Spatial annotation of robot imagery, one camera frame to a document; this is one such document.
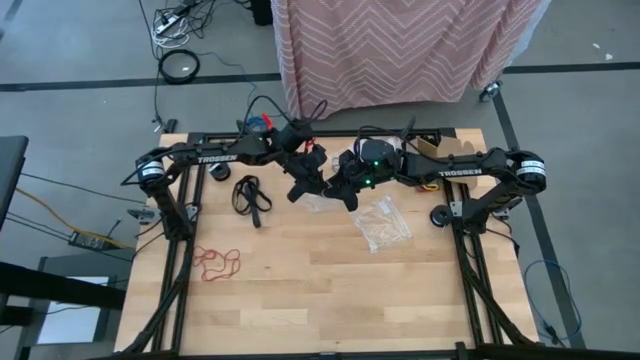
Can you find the red rubber bands bunch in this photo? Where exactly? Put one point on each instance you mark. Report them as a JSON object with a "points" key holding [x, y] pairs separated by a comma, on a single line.
{"points": [[202, 270]]}

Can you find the black fin-shaped bracket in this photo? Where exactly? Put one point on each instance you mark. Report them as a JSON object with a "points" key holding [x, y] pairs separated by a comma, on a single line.
{"points": [[411, 125]]}

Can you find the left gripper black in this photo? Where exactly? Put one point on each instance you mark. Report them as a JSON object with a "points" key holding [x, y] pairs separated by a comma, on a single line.
{"points": [[307, 167]]}

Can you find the pink chevron curtain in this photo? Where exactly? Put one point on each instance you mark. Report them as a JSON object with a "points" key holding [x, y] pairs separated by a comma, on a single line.
{"points": [[400, 50]]}

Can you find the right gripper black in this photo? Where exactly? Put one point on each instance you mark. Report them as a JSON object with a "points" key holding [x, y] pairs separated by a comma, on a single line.
{"points": [[370, 167]]}

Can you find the black equipment box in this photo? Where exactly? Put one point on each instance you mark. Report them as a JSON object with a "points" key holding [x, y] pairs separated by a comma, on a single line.
{"points": [[261, 12]]}

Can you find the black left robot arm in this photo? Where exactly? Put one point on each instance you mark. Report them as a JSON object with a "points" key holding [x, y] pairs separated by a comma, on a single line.
{"points": [[217, 159]]}

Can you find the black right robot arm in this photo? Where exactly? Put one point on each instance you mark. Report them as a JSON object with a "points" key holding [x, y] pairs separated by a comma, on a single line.
{"points": [[460, 172]]}

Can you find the small black clamp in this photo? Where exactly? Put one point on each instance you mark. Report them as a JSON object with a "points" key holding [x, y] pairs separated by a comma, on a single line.
{"points": [[170, 126]]}

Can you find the white power strip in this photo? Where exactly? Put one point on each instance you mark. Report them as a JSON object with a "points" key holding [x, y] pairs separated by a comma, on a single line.
{"points": [[167, 23]]}

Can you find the black desk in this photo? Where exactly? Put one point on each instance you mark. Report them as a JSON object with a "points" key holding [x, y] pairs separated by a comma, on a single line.
{"points": [[10, 170]]}

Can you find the black power adapter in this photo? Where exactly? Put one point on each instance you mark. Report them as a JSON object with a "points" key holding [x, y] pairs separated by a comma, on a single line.
{"points": [[87, 241]]}

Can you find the black tape roll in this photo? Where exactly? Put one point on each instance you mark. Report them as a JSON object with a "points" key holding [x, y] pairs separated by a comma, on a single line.
{"points": [[221, 175], [433, 215]]}

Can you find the silver mounting bracket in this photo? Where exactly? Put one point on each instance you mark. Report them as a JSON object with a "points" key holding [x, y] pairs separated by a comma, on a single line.
{"points": [[456, 209], [192, 212]]}

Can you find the brown cardboard box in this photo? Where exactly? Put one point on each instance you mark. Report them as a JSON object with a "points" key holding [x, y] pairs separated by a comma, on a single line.
{"points": [[445, 145]]}

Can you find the wide black rubber bands bunch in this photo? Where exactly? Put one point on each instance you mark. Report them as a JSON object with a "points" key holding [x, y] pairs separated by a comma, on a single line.
{"points": [[250, 200]]}

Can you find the grey cabinet with white top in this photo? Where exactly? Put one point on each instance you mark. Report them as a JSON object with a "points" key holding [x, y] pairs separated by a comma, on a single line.
{"points": [[75, 320]]}

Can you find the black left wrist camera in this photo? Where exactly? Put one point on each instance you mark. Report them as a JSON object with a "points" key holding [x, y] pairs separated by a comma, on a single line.
{"points": [[295, 135]]}

